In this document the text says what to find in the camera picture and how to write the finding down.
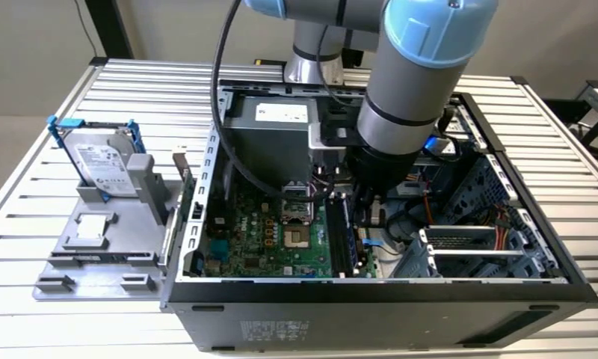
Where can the RAM stick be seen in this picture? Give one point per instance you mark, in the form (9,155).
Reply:
(353,239)
(99,257)

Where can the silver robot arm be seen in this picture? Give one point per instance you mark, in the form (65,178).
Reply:
(409,93)

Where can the black RAM slot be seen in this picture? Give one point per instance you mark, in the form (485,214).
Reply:
(334,232)
(342,243)

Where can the grey power supply unit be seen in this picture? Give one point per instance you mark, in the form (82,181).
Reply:
(274,149)

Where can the CPU socket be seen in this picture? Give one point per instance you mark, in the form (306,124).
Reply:
(297,237)

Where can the grey disk bay cage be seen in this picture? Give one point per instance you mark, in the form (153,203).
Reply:
(473,253)

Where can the green motherboard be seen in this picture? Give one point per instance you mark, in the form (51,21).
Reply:
(249,239)

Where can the yellow black plug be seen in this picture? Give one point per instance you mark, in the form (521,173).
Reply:
(258,61)

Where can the graphics card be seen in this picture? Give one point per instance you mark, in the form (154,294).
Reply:
(186,187)

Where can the black PC case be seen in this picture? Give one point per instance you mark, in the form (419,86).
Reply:
(329,321)

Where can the black box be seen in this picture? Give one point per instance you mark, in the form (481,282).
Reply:
(567,110)

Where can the grey parts rack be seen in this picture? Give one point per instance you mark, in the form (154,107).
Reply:
(129,239)

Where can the hard disk in blue carrier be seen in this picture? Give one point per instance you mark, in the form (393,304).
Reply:
(99,161)

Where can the silver CPU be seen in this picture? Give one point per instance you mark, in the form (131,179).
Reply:
(90,226)

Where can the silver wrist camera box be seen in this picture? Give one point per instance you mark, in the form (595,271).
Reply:
(329,136)

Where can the black post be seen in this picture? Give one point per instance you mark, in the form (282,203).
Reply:
(106,30)

